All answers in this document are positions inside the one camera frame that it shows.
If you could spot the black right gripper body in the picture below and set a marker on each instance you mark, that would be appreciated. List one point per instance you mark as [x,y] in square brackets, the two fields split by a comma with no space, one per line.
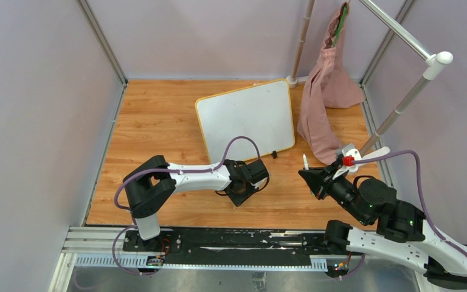
[328,181]

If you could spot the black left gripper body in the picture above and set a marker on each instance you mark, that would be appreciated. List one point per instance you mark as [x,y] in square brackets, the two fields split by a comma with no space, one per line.
[240,196]

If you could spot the green whiteboard marker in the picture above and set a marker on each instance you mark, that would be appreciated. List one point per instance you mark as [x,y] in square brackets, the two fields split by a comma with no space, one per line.
[305,162]

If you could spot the yellow framed whiteboard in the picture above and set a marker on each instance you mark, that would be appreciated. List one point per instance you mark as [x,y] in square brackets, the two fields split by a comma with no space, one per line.
[245,123]

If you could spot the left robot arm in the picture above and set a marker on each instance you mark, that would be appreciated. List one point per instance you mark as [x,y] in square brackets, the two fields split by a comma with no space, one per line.
[156,180]

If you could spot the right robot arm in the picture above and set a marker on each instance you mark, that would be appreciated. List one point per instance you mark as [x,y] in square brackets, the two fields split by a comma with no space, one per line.
[403,234]

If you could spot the pink cloth bag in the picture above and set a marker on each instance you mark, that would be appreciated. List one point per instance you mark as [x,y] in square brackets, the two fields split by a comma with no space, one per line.
[328,85]

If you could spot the wooden rack pole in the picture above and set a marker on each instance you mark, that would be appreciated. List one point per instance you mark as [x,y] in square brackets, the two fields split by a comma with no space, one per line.
[293,79]

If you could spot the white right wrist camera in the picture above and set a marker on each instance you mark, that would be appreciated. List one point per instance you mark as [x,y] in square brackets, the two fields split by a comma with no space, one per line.
[348,154]

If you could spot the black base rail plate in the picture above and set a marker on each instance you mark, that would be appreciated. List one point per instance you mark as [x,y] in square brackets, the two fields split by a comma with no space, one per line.
[234,247]

